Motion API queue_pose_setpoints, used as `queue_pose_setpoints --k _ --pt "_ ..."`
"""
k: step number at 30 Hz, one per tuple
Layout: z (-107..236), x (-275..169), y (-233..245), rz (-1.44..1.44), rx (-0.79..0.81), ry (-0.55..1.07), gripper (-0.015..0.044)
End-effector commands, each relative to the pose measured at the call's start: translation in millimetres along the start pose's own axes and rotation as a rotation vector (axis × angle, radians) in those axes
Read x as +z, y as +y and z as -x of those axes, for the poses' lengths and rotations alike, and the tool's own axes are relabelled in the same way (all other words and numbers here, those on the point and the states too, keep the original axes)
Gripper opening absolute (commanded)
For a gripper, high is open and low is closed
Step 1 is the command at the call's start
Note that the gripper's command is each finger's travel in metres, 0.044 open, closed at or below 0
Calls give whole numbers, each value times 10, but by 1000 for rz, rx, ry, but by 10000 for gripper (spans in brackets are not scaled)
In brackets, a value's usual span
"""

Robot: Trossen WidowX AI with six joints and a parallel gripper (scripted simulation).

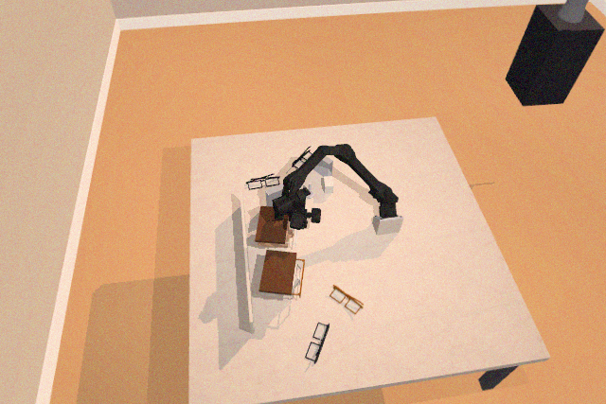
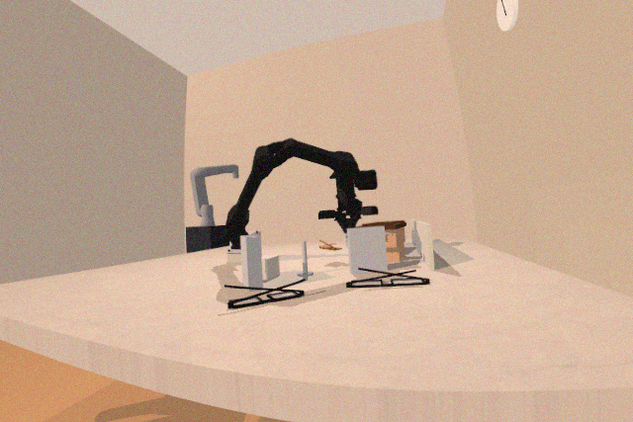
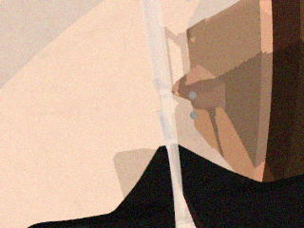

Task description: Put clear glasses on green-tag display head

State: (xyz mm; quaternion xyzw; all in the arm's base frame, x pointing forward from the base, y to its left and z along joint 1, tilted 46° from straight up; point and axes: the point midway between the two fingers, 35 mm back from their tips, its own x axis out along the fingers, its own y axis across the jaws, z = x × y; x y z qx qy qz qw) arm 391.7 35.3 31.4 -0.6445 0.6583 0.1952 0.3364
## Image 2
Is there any white flat panel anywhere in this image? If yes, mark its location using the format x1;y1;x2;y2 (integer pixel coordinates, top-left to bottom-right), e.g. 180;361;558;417
410;219;434;271

